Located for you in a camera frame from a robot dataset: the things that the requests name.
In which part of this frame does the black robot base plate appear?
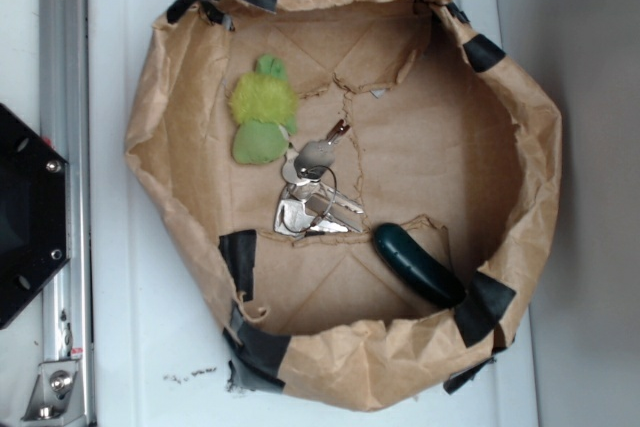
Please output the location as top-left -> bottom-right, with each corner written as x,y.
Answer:
1,106 -> 69,329

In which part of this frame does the green plush toy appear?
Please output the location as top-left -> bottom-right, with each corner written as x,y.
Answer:
229,54 -> 299,165

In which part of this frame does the silver corner bracket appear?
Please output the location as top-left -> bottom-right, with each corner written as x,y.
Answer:
20,360 -> 84,426

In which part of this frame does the brown paper bag bin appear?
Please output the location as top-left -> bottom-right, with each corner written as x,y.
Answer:
125,0 -> 561,411

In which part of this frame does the silver key bunch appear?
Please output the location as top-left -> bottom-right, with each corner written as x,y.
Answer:
274,120 -> 364,239

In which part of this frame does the aluminium frame rail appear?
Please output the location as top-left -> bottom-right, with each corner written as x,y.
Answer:
39,0 -> 97,426

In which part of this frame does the dark green toy cucumber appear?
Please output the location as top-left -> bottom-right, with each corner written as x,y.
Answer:
373,223 -> 466,308

